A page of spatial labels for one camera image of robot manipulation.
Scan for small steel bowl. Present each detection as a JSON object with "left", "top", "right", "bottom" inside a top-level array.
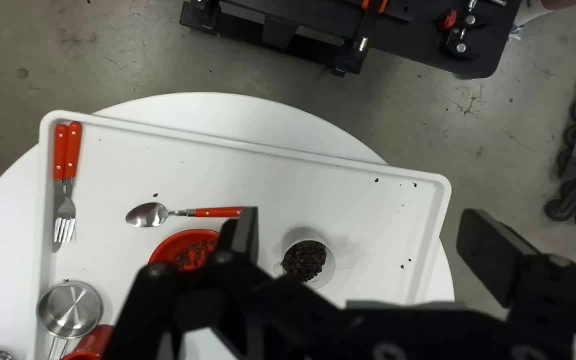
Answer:
[{"left": 36, "top": 280, "right": 104, "bottom": 338}]

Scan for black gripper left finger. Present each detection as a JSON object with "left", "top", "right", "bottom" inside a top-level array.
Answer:
[{"left": 209, "top": 208, "right": 261, "bottom": 266}]

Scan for orange handled spoon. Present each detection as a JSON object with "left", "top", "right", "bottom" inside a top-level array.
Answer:
[{"left": 127, "top": 202, "right": 242, "bottom": 228}]

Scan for red bowl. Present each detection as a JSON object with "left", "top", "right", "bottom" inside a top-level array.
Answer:
[{"left": 150, "top": 228, "right": 221, "bottom": 273}]

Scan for white round table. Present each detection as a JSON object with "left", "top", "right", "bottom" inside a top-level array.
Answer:
[{"left": 0, "top": 92, "right": 455, "bottom": 360}]

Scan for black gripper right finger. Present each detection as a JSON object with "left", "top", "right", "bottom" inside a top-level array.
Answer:
[{"left": 456, "top": 208, "right": 539, "bottom": 309}]

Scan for white plastic tray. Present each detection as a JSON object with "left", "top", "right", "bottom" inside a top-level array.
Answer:
[{"left": 36, "top": 112, "right": 452, "bottom": 360}]

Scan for orange handled fork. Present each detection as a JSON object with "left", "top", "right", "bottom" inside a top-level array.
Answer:
[{"left": 52, "top": 123, "right": 84, "bottom": 253}]

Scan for black tool cart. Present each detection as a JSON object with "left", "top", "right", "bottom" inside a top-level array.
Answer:
[{"left": 180, "top": 0, "right": 522, "bottom": 81}]

